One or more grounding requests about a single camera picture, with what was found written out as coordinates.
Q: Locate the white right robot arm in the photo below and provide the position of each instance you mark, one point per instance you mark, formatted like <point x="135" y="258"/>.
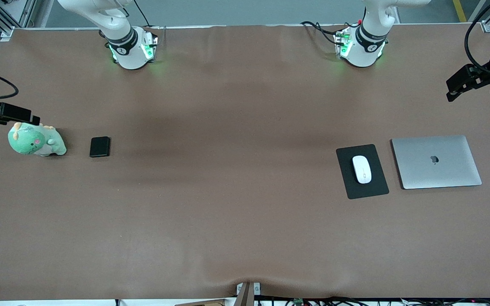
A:
<point x="128" y="53"/>

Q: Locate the black phone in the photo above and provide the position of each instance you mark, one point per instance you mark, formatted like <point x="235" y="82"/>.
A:
<point x="100" y="147"/>

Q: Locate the white computer mouse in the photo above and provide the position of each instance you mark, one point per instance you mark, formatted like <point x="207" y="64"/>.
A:
<point x="362" y="170"/>

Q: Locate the green dinosaur plush toy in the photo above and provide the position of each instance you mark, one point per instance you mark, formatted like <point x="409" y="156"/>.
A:
<point x="28" y="142"/>

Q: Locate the black mouse pad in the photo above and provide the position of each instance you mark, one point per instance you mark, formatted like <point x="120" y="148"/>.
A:
<point x="381" y="187"/>

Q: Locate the brown table cover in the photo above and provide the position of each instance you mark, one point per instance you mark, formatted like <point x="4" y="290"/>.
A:
<point x="245" y="233"/>

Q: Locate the silver closed laptop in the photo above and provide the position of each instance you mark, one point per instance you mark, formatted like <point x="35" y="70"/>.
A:
<point x="453" y="170"/>

